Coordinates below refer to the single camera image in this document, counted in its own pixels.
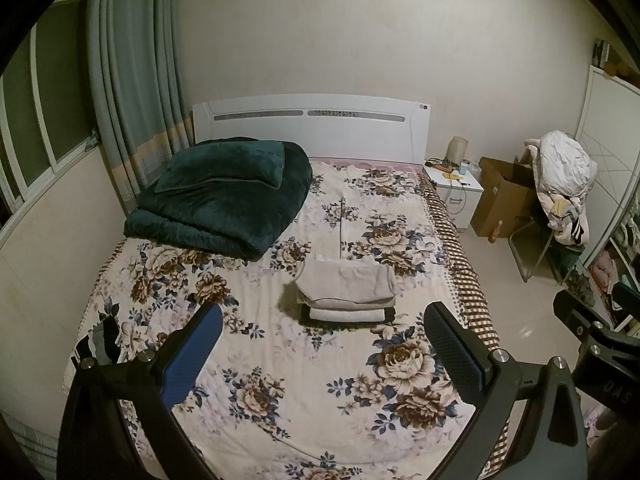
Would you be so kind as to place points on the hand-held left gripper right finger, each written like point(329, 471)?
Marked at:
point(452, 355)

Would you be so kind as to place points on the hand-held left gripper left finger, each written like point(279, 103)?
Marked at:
point(192, 355)

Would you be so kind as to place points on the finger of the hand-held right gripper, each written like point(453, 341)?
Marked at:
point(580, 317)
point(629, 296)

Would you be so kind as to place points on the grey long-sleeved shirt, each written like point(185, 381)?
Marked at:
point(345, 282)

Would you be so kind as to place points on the pile of white clothes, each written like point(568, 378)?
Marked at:
point(567, 180)

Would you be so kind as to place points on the pair of dark slippers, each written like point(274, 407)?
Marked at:
point(582, 287)

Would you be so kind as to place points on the folded black cloth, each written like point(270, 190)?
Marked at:
point(392, 316)

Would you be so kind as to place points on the white wardrobe with shelves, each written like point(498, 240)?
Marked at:
point(612, 210)

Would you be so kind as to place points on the black and white striped garment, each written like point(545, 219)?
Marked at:
point(102, 342)

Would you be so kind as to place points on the bed with floral sheet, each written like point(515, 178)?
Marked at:
point(280, 410)

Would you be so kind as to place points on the folded white cloth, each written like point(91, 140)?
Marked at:
point(347, 314)

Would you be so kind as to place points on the dark green folded blanket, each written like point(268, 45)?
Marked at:
point(215, 220)

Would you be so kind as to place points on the large cardboard box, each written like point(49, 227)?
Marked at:
point(502, 200)

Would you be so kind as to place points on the white nightstand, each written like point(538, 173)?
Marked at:
point(460, 195)

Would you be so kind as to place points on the dark green pillow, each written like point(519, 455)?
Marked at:
point(225, 165)

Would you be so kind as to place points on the beige table lamp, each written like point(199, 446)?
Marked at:
point(457, 150)

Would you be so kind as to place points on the white bed headboard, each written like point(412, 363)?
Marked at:
point(310, 120)

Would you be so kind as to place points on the white framed window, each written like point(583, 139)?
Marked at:
point(45, 110)

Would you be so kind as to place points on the pale green curtain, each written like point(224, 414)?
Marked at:
point(135, 60)

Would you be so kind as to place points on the metal frame chair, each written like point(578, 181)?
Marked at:
point(530, 250)

